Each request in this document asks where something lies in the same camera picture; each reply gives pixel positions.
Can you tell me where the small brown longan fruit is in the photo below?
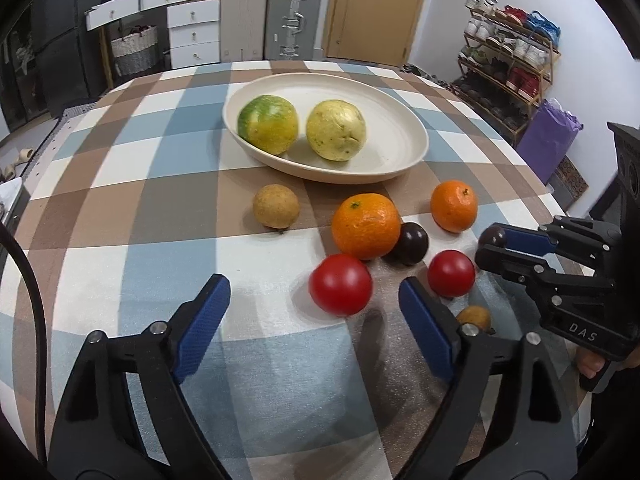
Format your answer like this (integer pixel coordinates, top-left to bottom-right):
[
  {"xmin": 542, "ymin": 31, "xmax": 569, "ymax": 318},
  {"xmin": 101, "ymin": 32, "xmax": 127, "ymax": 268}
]
[{"xmin": 456, "ymin": 306, "xmax": 492, "ymax": 334}]

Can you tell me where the small orange tangerine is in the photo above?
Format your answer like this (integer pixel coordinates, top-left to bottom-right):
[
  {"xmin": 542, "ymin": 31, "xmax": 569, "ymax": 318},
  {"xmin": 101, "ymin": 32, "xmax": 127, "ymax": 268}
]
[{"xmin": 430, "ymin": 180, "xmax": 478, "ymax": 234}]

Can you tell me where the red tomato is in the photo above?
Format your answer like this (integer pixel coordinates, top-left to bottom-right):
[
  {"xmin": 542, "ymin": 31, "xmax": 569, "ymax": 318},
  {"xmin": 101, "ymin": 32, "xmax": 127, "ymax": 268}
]
[
  {"xmin": 427, "ymin": 249, "xmax": 475, "ymax": 298},
  {"xmin": 308, "ymin": 254, "xmax": 373, "ymax": 316}
]

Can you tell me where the dark purple plum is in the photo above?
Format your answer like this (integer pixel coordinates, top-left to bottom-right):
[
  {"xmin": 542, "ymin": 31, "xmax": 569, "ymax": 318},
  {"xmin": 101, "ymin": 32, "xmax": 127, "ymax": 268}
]
[{"xmin": 383, "ymin": 222, "xmax": 430, "ymax": 266}]

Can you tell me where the large orange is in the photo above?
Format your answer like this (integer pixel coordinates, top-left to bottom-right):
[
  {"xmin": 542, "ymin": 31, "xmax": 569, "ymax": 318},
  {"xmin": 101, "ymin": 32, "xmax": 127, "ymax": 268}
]
[{"xmin": 331, "ymin": 193, "xmax": 401, "ymax": 260}]

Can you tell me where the brown kiwi-like fruit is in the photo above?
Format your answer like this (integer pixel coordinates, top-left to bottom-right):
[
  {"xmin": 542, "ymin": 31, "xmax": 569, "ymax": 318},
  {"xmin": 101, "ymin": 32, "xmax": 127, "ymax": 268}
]
[{"xmin": 253, "ymin": 184, "xmax": 300, "ymax": 230}]

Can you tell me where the person right hand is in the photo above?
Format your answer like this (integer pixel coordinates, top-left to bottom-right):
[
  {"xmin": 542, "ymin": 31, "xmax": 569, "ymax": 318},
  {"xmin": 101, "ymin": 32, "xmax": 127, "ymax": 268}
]
[{"xmin": 575, "ymin": 347, "xmax": 640, "ymax": 378}]

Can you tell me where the purple paper bag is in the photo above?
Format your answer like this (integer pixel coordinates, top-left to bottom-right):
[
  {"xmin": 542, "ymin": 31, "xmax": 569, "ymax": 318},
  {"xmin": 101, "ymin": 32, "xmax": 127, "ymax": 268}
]
[{"xmin": 516, "ymin": 99, "xmax": 584, "ymax": 184}]

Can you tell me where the cream oval plate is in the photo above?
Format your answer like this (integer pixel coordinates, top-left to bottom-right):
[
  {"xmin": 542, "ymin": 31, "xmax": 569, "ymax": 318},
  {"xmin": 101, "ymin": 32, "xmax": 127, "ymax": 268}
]
[{"xmin": 222, "ymin": 73, "xmax": 430, "ymax": 184}]

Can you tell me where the wooden shoe rack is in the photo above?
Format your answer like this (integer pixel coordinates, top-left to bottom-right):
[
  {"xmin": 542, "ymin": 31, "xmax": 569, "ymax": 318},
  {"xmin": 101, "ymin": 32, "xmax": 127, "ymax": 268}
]
[{"xmin": 449, "ymin": 0, "xmax": 561, "ymax": 145}]

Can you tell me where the yellow guava fruit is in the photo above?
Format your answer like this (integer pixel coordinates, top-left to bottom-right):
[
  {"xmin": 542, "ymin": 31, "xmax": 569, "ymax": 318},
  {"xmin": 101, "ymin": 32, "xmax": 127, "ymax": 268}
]
[{"xmin": 306, "ymin": 100, "xmax": 367, "ymax": 162}]

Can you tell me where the checkered tablecloth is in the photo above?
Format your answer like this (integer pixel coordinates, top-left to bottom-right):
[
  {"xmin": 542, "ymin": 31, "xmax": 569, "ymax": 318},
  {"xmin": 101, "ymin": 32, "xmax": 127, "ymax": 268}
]
[{"xmin": 15, "ymin": 61, "xmax": 561, "ymax": 479}]

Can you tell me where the wooden door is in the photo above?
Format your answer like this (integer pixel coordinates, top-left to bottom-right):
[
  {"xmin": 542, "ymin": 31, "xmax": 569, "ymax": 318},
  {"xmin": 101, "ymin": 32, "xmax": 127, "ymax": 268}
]
[{"xmin": 322, "ymin": 0, "xmax": 424, "ymax": 66}]

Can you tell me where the green yellow round fruit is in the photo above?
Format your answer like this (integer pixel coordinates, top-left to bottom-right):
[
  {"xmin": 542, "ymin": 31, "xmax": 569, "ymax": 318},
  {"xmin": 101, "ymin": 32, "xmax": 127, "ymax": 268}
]
[{"xmin": 238, "ymin": 94, "xmax": 299, "ymax": 155}]

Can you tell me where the silver suitcase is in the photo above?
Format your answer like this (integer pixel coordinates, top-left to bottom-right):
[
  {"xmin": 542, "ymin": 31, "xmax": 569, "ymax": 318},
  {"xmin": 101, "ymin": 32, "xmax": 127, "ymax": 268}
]
[{"xmin": 265, "ymin": 0, "xmax": 321, "ymax": 61}]

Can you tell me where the beige suitcase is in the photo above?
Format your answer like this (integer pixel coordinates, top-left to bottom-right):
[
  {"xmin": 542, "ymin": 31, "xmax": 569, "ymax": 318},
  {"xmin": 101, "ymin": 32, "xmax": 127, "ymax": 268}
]
[{"xmin": 220, "ymin": 0, "xmax": 267, "ymax": 62}]

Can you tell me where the black refrigerator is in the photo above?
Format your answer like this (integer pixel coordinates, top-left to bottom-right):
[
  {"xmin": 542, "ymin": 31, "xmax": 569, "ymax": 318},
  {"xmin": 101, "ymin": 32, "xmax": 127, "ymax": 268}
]
[{"xmin": 1, "ymin": 0, "xmax": 107, "ymax": 132}]

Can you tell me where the wicker laundry basket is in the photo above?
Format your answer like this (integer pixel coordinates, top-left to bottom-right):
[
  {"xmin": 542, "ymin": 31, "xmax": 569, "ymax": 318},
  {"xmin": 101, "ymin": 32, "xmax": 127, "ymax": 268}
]
[{"xmin": 111, "ymin": 25, "xmax": 160, "ymax": 77}]

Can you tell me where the white drawer desk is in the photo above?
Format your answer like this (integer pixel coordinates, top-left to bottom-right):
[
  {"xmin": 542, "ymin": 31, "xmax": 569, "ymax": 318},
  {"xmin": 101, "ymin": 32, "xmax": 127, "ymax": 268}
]
[{"xmin": 85, "ymin": 0, "xmax": 220, "ymax": 88}]

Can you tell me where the black cable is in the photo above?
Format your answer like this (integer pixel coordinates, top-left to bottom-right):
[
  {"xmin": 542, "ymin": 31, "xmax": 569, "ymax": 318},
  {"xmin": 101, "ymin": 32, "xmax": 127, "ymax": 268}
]
[{"xmin": 0, "ymin": 219, "xmax": 50, "ymax": 461}]

